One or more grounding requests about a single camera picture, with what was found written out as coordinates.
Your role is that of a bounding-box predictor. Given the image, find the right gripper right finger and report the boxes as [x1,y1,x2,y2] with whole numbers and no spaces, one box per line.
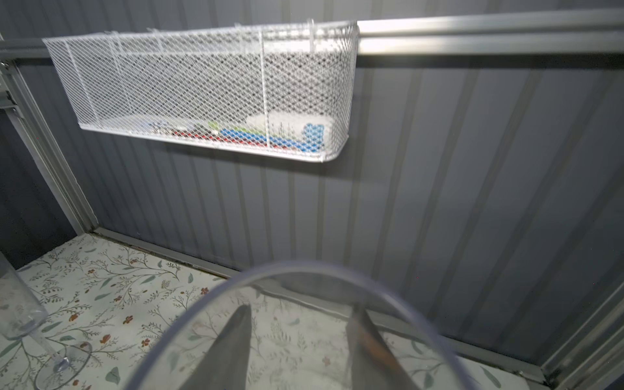
[346,306,419,389]

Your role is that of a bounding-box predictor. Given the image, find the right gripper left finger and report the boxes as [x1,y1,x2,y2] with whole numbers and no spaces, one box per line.
[180,305,252,390]

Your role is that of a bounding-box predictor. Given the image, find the clear flute glass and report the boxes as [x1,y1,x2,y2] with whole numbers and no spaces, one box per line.
[126,261,480,389]
[1,256,92,389]

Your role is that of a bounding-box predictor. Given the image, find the floral table mat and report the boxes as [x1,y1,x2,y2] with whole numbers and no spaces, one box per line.
[1,234,528,389]

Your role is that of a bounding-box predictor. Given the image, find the items in white basket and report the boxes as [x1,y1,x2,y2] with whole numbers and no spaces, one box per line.
[143,111,335,153]

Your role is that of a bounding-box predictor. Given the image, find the white mesh wall basket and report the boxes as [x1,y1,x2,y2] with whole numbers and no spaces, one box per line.
[44,21,359,163]

